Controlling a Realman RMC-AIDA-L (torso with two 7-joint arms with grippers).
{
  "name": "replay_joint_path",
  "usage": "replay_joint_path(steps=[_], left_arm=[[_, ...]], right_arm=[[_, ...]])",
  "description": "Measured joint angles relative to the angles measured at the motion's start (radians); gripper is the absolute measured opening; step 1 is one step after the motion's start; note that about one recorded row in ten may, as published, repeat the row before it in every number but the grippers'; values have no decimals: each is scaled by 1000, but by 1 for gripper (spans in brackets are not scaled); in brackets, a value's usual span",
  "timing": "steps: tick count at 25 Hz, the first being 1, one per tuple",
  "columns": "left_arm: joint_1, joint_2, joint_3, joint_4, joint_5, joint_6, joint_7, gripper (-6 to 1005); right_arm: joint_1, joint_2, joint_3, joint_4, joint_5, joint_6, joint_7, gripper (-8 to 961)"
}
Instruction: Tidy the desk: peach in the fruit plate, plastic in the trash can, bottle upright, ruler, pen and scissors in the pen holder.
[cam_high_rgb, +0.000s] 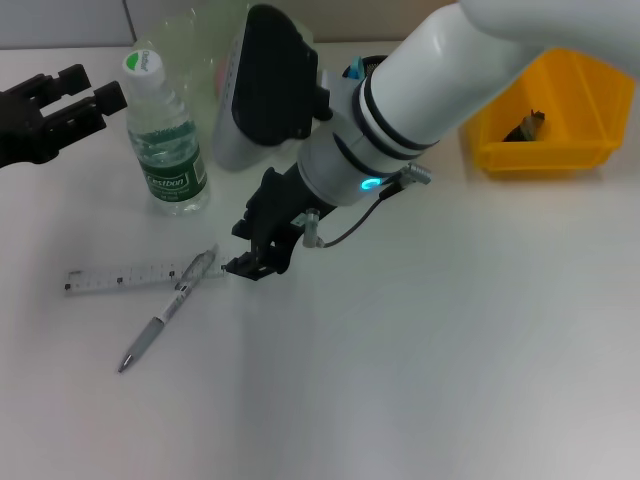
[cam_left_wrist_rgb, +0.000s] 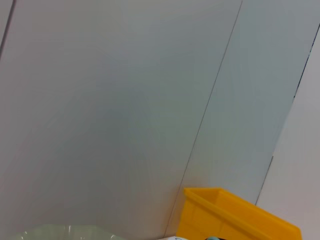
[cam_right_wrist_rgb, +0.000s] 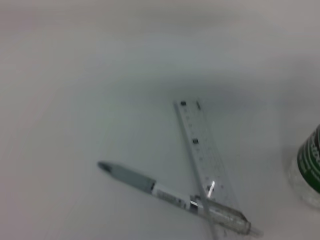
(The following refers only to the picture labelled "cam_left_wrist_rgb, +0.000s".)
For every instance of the yellow plastic bin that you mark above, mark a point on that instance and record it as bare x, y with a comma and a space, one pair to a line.
225, 220

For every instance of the translucent green fruit bowl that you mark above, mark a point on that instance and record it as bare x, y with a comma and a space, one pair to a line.
62, 232

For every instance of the clear green-label water bottle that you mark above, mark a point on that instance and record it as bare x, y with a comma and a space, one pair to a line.
178, 238

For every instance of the blue scissors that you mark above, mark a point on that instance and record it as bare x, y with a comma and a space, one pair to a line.
212, 238

